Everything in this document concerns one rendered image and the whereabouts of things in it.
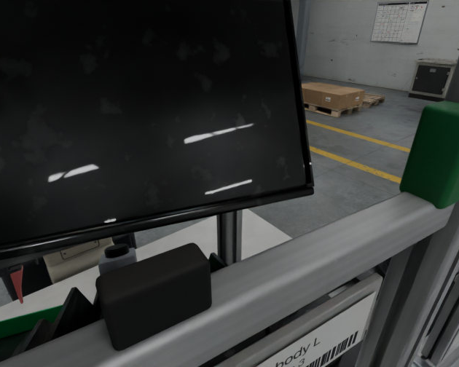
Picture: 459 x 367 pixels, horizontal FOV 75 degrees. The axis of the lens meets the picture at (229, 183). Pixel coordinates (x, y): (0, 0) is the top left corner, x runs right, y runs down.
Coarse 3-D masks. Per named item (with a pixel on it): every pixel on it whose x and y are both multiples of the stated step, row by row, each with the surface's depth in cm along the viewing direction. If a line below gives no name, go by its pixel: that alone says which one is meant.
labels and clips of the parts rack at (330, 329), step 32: (448, 128) 9; (416, 160) 10; (448, 160) 9; (416, 192) 10; (448, 192) 9; (160, 256) 6; (192, 256) 6; (96, 288) 5; (128, 288) 5; (160, 288) 5; (192, 288) 6; (352, 288) 9; (128, 320) 5; (160, 320) 6; (320, 320) 8; (352, 320) 9; (256, 352) 7; (288, 352) 8; (320, 352) 9
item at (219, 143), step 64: (0, 0) 8; (64, 0) 9; (128, 0) 9; (192, 0) 10; (256, 0) 11; (0, 64) 8; (64, 64) 9; (128, 64) 9; (192, 64) 10; (256, 64) 11; (0, 128) 8; (64, 128) 9; (128, 128) 9; (192, 128) 10; (256, 128) 11; (0, 192) 8; (64, 192) 9; (128, 192) 9; (192, 192) 10; (256, 192) 11; (0, 256) 8
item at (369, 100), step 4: (364, 92) 681; (364, 96) 646; (368, 96) 650; (372, 96) 647; (376, 96) 647; (380, 96) 646; (384, 96) 646; (364, 100) 610; (368, 100) 610; (372, 100) 610; (376, 100) 622; (380, 100) 653; (384, 100) 655; (364, 104) 610; (368, 104) 605; (372, 104) 631; (376, 104) 629
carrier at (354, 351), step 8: (328, 296) 69; (312, 304) 64; (296, 312) 62; (304, 312) 62; (280, 320) 61; (288, 320) 61; (272, 328) 59; (360, 344) 58; (344, 352) 57; (352, 352) 57; (336, 360) 54; (344, 360) 56; (352, 360) 56
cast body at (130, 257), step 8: (112, 248) 38; (120, 248) 38; (128, 248) 39; (104, 256) 38; (112, 256) 37; (120, 256) 37; (128, 256) 37; (104, 264) 36; (112, 264) 36; (120, 264) 36; (128, 264) 37; (104, 272) 36
